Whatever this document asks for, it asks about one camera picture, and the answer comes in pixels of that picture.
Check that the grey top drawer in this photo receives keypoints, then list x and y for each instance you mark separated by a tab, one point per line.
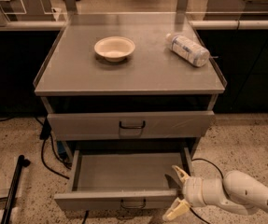
145	125

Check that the white horizontal rail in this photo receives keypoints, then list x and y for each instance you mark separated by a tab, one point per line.
198	25

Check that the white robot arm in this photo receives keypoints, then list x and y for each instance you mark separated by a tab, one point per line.
236	192

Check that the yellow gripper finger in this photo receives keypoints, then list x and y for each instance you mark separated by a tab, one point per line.
182	175
178	208

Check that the grey drawer cabinet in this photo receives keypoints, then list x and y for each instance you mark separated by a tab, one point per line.
152	79

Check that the clear plastic water bottle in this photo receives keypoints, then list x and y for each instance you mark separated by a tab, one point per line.
187	49

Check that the black metal floor bar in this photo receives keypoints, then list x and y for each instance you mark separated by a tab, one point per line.
21	162

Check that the white paper bowl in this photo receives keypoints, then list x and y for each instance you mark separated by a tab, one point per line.
114	48

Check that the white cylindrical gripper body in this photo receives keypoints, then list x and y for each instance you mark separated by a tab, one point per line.
193	190

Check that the grey drawer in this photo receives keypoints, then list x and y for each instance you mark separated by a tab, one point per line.
123	181
145	125

